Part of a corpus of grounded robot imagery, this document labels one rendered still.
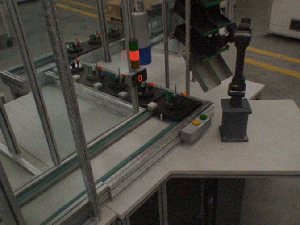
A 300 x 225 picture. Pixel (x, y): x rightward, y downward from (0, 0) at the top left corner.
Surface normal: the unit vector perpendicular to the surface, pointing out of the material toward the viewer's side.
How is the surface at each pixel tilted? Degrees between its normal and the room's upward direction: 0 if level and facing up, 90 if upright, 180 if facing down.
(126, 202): 0
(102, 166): 0
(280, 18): 90
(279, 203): 0
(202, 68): 45
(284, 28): 90
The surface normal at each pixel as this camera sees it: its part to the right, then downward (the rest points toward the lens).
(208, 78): 0.40, -0.33
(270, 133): -0.06, -0.85
